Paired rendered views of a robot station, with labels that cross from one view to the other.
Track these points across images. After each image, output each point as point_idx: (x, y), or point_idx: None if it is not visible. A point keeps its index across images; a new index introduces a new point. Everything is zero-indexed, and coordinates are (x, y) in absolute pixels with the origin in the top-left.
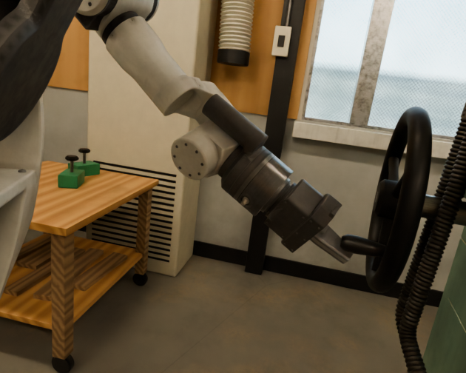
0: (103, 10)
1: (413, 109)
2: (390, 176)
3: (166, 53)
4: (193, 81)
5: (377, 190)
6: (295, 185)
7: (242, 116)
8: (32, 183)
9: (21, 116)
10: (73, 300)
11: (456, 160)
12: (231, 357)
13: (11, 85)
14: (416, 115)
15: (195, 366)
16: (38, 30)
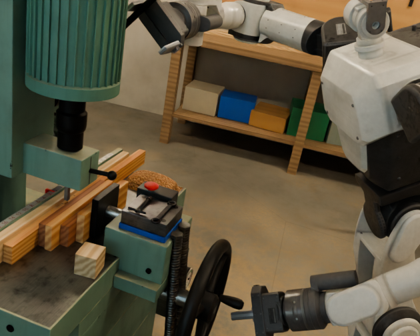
0: None
1: (223, 245)
2: (201, 309)
3: (403, 266)
4: (377, 276)
5: (214, 309)
6: (280, 297)
7: (330, 273)
8: (377, 261)
9: (377, 233)
10: None
11: (187, 259)
12: None
13: (367, 215)
14: (225, 241)
15: None
16: (365, 203)
